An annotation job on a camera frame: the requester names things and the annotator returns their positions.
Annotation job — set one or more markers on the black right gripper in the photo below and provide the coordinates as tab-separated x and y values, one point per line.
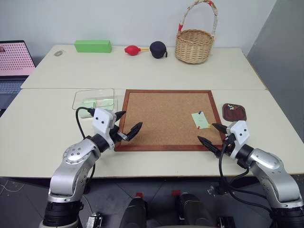
228	146

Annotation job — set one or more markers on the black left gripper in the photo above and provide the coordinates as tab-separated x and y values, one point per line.
116	135

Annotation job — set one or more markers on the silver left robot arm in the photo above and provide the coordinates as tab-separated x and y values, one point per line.
71	166

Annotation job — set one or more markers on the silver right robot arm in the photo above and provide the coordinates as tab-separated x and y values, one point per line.
273	171

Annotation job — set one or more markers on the pale green paper note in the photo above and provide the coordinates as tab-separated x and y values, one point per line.
200	121

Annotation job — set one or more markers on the wood-framed cork board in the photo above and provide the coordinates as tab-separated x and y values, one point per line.
161	118

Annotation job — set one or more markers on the brown tray of pushpins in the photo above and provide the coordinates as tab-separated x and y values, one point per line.
235	115

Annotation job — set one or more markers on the clear plastic tray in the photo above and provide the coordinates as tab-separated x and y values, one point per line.
80	97

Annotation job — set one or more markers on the black table clamp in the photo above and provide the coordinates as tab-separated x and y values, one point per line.
218	190

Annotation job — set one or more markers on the red rubber air blower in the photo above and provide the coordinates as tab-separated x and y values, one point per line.
131	50

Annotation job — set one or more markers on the dark rounded shape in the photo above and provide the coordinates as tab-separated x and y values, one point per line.
192	210
133	212

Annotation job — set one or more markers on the black round zipper case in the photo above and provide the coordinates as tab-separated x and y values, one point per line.
158	49

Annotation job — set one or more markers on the green rectangular box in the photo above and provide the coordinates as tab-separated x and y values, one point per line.
92	46

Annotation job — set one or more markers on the clear tape roll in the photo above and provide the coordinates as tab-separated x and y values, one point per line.
58	53

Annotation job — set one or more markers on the laptop with pink screen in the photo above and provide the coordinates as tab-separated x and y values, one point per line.
13	59

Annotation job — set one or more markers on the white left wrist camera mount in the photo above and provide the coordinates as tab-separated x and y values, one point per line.
102	118

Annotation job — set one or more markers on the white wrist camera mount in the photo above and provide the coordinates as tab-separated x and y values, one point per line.
102	118
241	133

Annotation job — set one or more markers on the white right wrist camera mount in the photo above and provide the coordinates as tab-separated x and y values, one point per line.
241	133

